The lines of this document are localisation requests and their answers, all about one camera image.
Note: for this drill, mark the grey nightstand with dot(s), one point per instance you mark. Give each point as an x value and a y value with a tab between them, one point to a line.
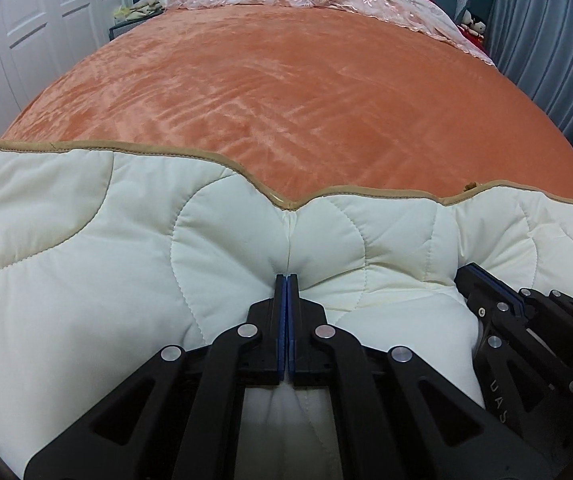
126	27

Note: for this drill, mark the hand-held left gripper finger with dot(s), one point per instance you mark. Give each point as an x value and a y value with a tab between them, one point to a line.
281	330
291	330

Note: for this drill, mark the plush toys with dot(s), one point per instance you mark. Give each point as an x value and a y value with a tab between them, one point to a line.
472	22

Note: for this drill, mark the white wardrobe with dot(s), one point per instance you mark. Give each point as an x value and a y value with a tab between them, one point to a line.
41	25

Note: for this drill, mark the cream quilted jacket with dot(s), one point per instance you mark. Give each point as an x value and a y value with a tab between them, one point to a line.
116	270

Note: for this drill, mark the orange plush blanket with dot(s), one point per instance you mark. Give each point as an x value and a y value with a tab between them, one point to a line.
276	95

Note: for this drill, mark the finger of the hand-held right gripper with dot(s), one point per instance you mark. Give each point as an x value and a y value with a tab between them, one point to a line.
566	307
481	285

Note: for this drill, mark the pale yellow cloth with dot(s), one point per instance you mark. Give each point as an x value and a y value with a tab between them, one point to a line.
139	10

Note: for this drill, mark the grey-blue curtain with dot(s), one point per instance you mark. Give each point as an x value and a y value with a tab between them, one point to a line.
551	35

